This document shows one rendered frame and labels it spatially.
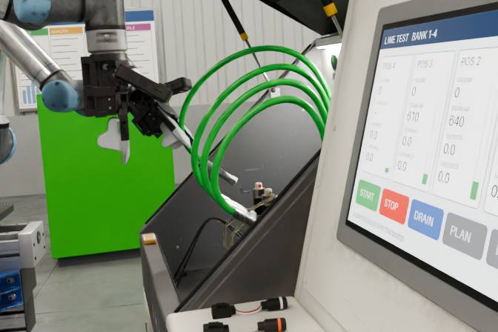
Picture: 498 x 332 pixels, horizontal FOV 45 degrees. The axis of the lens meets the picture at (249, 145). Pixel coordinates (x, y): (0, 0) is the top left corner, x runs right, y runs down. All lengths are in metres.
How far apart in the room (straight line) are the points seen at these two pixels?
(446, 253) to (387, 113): 0.23
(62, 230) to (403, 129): 4.11
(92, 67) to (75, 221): 3.59
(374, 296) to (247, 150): 0.95
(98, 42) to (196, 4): 6.76
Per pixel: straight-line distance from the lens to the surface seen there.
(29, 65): 1.53
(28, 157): 8.09
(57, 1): 1.14
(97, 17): 1.17
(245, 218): 1.12
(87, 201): 4.69
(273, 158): 1.71
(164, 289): 1.24
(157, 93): 1.17
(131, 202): 4.70
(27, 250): 1.65
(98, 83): 1.18
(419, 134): 0.74
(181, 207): 1.67
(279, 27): 7.98
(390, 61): 0.85
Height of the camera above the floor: 1.36
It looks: 7 degrees down
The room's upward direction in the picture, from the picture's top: 3 degrees counter-clockwise
